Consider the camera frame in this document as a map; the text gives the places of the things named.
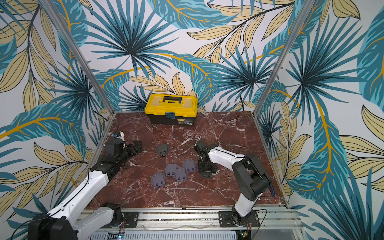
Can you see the right aluminium frame post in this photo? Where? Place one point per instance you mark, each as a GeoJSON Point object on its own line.
{"type": "Point", "coordinates": [300, 20]}

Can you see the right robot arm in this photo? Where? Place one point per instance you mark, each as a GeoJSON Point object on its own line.
{"type": "Point", "coordinates": [251, 176]}

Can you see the yellow black toolbox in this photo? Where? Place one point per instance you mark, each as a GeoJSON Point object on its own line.
{"type": "Point", "coordinates": [172, 109]}

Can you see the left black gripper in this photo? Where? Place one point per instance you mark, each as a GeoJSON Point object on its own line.
{"type": "Point", "coordinates": [133, 151]}

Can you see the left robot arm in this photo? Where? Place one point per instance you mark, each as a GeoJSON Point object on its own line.
{"type": "Point", "coordinates": [61, 223]}

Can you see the left aluminium frame post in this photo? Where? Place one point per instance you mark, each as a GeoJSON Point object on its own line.
{"type": "Point", "coordinates": [59, 22]}

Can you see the white perforated vent panel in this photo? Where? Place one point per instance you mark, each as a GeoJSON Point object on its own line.
{"type": "Point", "coordinates": [164, 235]}

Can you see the dark grey stand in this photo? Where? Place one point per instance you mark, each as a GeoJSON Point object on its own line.
{"type": "Point", "coordinates": [163, 149]}
{"type": "Point", "coordinates": [207, 175]}

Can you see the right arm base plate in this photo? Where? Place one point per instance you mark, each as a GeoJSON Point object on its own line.
{"type": "Point", "coordinates": [230, 219]}

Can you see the aluminium front rail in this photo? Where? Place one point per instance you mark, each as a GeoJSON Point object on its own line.
{"type": "Point", "coordinates": [268, 217]}

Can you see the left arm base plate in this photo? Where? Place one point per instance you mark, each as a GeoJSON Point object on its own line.
{"type": "Point", "coordinates": [125, 220]}

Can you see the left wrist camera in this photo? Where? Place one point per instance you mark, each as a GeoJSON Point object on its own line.
{"type": "Point", "coordinates": [118, 135]}

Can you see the lavender stand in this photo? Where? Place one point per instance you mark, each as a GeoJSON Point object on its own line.
{"type": "Point", "coordinates": [180, 175]}
{"type": "Point", "coordinates": [171, 170]}
{"type": "Point", "coordinates": [158, 180]}
{"type": "Point", "coordinates": [189, 166]}

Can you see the aluminium frame post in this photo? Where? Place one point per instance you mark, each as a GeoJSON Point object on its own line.
{"type": "Point", "coordinates": [300, 20]}
{"type": "Point", "coordinates": [59, 22]}

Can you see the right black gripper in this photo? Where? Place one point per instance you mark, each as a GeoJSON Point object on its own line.
{"type": "Point", "coordinates": [202, 149]}

